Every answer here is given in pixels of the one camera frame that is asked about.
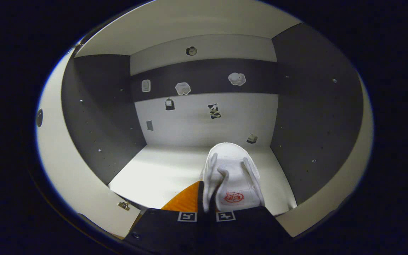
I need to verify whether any white shoe cabinet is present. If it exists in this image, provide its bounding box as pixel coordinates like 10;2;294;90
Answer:
62;0;364;216

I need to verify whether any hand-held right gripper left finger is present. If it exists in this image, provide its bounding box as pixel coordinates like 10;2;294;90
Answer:
123;181;210;254

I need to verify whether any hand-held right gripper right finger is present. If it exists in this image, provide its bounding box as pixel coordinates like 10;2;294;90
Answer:
209;206;294;254

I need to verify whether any white shoe cabinet door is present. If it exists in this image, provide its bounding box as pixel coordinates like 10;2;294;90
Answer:
277;76;374;238
35;48;141;238

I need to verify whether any white canvas shoe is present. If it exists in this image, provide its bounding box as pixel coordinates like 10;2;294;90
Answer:
200;142;265;213

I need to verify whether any white cabinet shelf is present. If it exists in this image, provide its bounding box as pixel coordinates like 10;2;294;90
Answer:
108;143;296;216
75;0;303;56

